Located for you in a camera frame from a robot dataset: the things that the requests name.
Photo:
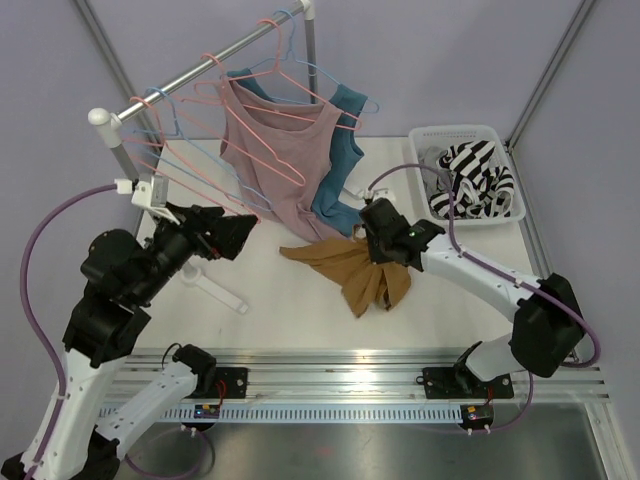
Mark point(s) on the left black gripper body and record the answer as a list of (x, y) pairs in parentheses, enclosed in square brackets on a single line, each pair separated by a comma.
[(204, 236)]

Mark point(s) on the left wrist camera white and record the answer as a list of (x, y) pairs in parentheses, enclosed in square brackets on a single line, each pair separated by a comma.
[(149, 193)]

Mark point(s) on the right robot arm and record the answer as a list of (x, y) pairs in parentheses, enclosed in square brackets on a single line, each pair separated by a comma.
[(543, 312)]

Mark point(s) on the white plastic basket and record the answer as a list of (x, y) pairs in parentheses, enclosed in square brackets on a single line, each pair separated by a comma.
[(444, 137)]

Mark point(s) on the black white striped tank top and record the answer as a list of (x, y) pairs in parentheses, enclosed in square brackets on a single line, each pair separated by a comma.
[(479, 190)]

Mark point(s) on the teal blue tank top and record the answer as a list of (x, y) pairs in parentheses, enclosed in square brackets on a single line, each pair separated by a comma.
[(344, 155)]

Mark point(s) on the blue hanger of teal top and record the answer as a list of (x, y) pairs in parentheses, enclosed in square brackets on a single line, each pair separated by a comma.
[(310, 62)]

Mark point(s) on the white slotted cable duct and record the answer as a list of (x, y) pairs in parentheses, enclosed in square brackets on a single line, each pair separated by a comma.
[(237, 413)]

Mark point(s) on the mauve pink tank top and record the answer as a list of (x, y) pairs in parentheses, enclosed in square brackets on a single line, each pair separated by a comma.
[(281, 151)]

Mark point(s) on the metal clothes rack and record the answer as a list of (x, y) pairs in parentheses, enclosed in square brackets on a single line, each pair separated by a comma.
[(107, 125)]

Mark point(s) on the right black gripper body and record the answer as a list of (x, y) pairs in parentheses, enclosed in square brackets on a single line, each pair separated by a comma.
[(378, 248)]

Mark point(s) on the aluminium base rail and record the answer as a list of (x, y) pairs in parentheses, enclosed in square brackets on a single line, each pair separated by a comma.
[(348, 376)]

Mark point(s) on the grey tank top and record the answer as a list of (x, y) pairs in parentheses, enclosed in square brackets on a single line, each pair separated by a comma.
[(436, 178)]

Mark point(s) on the mustard tank top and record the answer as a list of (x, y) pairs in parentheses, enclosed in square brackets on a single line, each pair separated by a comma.
[(347, 262)]

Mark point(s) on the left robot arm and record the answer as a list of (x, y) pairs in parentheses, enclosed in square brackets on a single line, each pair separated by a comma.
[(123, 276)]

